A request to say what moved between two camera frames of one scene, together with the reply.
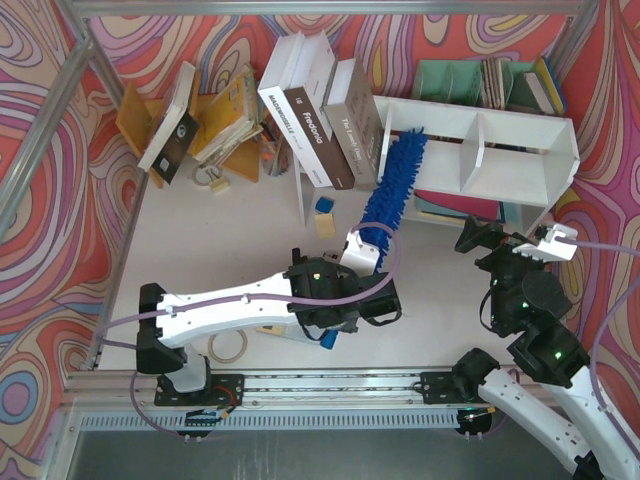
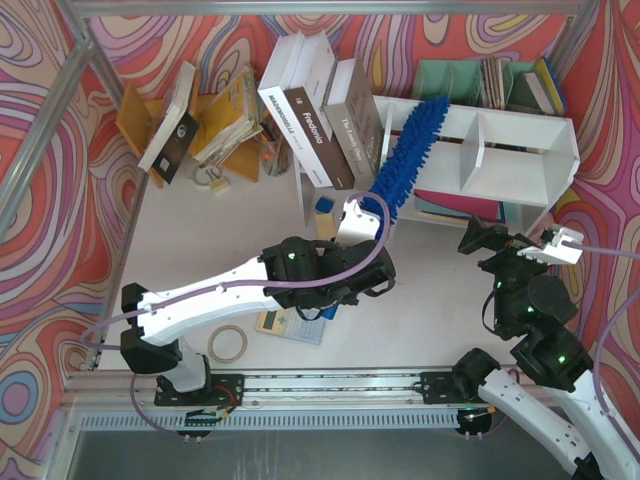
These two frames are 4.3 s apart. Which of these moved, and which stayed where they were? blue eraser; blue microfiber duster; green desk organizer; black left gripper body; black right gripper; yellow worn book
Moved: blue microfiber duster; black left gripper body
Stayed: blue eraser; green desk organizer; black right gripper; yellow worn book
